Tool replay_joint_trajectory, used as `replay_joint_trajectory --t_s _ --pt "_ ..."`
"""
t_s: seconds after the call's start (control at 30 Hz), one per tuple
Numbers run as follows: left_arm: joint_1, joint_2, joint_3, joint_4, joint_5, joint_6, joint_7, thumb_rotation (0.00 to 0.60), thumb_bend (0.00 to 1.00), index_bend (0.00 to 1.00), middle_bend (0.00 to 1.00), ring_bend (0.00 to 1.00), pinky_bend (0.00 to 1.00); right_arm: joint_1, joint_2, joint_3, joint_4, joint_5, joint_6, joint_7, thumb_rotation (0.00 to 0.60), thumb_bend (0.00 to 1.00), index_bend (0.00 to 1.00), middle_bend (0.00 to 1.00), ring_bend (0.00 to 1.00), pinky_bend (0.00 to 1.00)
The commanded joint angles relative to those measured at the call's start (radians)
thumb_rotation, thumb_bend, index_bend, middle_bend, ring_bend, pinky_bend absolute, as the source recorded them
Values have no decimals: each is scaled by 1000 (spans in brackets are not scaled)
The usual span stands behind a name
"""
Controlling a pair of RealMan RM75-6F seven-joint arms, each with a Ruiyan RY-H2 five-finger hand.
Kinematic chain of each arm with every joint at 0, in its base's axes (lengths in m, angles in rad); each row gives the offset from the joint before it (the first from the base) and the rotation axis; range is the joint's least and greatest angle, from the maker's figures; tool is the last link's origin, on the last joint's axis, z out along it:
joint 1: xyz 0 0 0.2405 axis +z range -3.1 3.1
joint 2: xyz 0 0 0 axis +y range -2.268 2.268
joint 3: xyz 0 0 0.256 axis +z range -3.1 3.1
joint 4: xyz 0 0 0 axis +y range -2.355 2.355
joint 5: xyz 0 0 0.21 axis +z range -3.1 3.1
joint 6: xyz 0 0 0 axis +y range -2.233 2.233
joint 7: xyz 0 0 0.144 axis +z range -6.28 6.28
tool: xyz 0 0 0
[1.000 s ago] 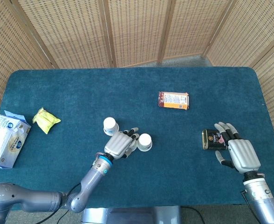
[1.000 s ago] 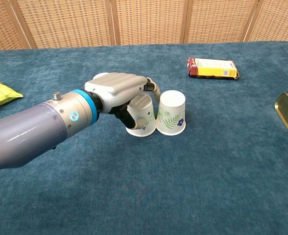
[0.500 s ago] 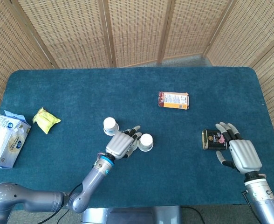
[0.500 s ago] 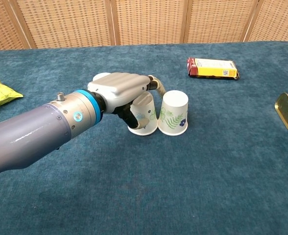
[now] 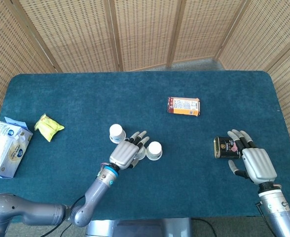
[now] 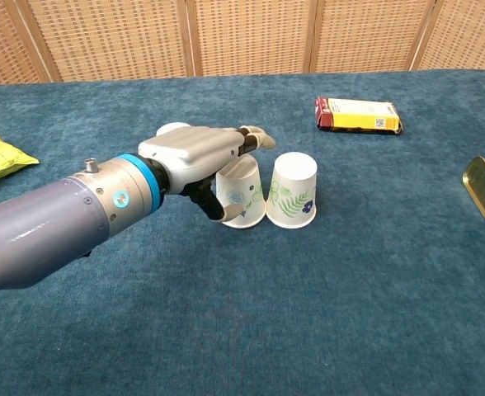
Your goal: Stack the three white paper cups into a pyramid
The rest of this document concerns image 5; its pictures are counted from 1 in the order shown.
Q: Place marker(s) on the yellow snack packet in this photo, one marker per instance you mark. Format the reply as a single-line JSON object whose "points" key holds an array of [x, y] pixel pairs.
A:
{"points": [[47, 127]]}

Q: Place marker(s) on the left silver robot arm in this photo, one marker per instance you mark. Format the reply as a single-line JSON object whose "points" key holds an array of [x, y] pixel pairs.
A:
{"points": [[95, 192]]}

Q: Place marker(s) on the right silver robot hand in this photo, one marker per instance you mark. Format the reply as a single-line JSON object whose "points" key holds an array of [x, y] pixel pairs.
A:
{"points": [[259, 165]]}

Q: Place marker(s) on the white paper cup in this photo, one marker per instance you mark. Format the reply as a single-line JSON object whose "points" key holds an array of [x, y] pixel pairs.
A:
{"points": [[155, 148], [142, 153], [116, 132]]}

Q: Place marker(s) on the white tissue pack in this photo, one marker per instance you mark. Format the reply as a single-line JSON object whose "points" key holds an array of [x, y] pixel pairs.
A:
{"points": [[2, 148]]}

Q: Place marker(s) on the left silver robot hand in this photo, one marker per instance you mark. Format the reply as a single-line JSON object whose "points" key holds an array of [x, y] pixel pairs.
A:
{"points": [[124, 153]]}

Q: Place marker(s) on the grey robot base column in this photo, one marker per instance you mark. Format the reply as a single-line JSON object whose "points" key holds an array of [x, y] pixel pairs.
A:
{"points": [[135, 229]]}

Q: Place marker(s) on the blue table cloth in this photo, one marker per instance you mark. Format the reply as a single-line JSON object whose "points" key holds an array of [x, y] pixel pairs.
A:
{"points": [[145, 98]]}

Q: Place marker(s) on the black luncheon meat can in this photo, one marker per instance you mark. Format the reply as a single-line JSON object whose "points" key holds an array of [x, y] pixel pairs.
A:
{"points": [[224, 148]]}

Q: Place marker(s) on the orange brown biscuit packet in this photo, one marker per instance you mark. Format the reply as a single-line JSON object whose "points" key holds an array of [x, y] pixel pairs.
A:
{"points": [[184, 106]]}

